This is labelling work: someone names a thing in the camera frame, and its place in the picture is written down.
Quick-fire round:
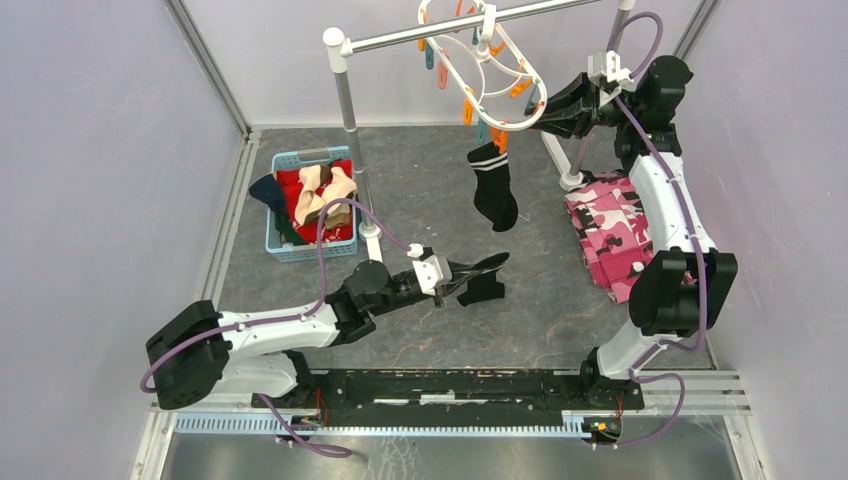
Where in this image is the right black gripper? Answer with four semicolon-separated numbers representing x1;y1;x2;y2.
526;72;644;140

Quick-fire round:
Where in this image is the black white-striped sock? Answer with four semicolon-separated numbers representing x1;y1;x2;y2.
466;142;518;232

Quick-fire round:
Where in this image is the pink camouflage bag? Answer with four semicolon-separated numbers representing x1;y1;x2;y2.
564;170;654;304

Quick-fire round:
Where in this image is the white clip hanger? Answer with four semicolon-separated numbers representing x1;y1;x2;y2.
425;22;548;132

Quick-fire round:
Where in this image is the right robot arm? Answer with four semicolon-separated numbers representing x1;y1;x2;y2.
535;50;738;408

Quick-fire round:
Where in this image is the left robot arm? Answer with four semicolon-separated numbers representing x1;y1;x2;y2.
141;252;509;410

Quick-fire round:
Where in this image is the teal clothespin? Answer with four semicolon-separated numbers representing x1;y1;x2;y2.
476;120;489;146
425;47;436;70
524;84;540;116

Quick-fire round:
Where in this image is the pink clothespin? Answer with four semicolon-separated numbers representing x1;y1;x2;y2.
437;62;450;90

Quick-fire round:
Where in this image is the beige sock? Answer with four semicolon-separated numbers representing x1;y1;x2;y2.
294;164;358;226

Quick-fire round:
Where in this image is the red sock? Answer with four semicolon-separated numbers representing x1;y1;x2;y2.
275;159;353;244

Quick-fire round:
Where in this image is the light blue plastic basket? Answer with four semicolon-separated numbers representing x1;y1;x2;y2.
264;146;360;263

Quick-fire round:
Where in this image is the navy blue sock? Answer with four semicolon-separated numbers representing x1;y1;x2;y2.
248;173;290;222

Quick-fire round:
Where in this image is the silver white drying rack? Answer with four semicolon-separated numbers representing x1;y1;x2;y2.
321;0;637;263

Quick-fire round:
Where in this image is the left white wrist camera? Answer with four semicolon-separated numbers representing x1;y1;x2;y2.
407;243;452;296

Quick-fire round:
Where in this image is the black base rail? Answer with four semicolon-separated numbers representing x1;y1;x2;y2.
272;369;645;428

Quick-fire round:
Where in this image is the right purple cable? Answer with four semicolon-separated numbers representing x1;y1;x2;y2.
589;11;710;450

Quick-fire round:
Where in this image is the purple cable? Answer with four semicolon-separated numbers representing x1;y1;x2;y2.
139;197;425;460
589;11;710;450

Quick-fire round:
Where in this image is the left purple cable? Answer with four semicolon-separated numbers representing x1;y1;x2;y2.
139;197;425;460

